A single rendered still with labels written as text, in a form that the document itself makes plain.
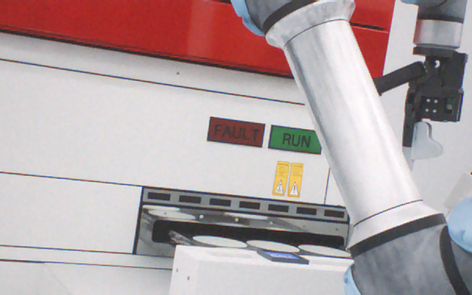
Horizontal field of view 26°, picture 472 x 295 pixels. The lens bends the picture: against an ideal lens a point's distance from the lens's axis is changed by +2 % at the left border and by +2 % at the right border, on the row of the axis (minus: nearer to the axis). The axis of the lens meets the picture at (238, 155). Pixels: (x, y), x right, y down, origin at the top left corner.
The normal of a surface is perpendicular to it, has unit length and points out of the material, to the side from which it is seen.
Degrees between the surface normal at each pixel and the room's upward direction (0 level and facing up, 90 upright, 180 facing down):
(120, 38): 90
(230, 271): 90
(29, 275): 90
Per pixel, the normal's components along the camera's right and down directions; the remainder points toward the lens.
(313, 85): -0.72, 0.11
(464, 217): -0.49, -0.81
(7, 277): 0.37, 0.11
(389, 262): -0.50, -0.03
